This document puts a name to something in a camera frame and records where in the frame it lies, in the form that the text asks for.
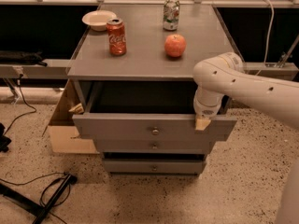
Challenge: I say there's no grey drawer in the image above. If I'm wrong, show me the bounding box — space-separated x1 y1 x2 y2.
94 139 215 154
102 159 206 175
73 81 236 141

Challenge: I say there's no black cable from rail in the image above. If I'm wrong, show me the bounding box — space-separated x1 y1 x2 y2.
3 74 37 136

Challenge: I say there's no black stand base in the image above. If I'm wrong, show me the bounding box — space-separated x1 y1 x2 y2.
0 173 78 224

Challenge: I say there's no cardboard box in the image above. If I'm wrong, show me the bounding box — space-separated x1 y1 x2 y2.
46 80 98 154

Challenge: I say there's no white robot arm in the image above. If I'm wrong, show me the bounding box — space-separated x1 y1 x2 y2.
193 53 299 224

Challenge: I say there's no grey bottom drawer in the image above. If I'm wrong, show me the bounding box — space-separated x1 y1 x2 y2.
102 159 206 175

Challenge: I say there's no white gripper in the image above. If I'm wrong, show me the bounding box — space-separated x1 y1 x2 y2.
193 87 223 131

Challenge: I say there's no grey middle drawer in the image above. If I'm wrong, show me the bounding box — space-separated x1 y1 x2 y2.
94 139 215 154

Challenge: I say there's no red cola can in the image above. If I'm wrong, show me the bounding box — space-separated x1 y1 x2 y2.
106 18 126 56

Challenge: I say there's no black floor cable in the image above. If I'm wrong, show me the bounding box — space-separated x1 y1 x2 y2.
0 171 73 224

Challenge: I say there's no white bowl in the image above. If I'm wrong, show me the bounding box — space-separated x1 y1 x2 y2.
82 10 116 32

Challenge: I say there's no grey top drawer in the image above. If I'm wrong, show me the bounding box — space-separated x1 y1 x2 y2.
73 81 236 141

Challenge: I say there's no red apple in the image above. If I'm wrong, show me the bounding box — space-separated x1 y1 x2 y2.
164 34 187 58

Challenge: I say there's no white hanging cable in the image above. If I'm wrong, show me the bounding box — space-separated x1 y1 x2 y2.
255 0 275 77

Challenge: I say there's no black bag on rail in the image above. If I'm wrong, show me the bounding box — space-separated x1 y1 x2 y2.
0 50 48 67

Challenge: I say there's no grey drawer cabinet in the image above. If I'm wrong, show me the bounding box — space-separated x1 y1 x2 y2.
68 5 241 175

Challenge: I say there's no green white soda can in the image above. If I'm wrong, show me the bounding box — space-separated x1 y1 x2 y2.
163 0 180 31

